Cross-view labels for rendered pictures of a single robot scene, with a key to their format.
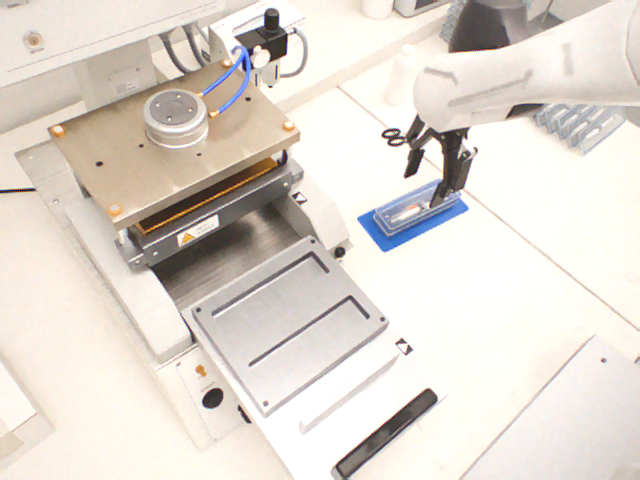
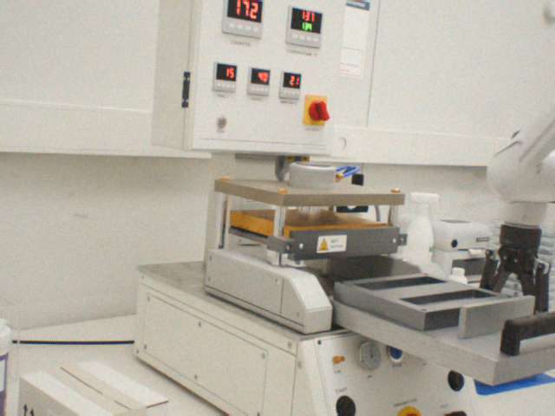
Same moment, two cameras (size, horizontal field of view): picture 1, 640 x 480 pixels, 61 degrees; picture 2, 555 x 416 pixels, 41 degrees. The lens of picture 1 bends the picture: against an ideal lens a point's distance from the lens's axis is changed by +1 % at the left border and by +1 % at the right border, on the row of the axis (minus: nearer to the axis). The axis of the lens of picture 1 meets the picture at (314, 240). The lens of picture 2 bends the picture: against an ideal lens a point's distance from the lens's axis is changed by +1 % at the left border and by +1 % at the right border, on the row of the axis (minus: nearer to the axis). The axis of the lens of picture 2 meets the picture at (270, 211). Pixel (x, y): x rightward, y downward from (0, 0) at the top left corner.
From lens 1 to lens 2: 85 cm
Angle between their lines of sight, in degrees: 48
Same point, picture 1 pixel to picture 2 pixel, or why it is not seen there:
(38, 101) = (114, 303)
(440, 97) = (511, 160)
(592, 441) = not seen: outside the picture
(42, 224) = (124, 362)
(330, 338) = not seen: hidden behind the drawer
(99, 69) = (241, 174)
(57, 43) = (232, 132)
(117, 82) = not seen: hidden behind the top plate
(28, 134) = (102, 323)
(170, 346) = (317, 309)
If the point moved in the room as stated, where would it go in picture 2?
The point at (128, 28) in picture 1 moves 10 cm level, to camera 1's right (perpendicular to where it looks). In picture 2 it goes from (272, 139) to (328, 145)
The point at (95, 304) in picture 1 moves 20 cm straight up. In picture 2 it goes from (187, 402) to (196, 282)
